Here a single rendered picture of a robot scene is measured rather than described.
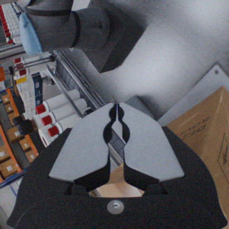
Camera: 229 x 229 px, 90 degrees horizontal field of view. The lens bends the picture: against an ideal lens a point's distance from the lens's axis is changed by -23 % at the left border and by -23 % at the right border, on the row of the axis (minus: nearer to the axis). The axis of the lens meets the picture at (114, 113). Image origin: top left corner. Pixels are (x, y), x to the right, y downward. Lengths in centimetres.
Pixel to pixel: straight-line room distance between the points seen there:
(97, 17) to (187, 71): 28
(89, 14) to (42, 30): 14
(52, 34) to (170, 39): 29
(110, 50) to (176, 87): 21
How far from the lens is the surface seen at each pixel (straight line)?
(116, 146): 61
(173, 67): 41
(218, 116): 20
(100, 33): 43
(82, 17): 42
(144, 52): 45
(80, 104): 62
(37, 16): 36
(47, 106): 59
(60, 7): 35
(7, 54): 62
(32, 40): 36
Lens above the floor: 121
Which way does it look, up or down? 39 degrees down
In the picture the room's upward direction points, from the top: 119 degrees counter-clockwise
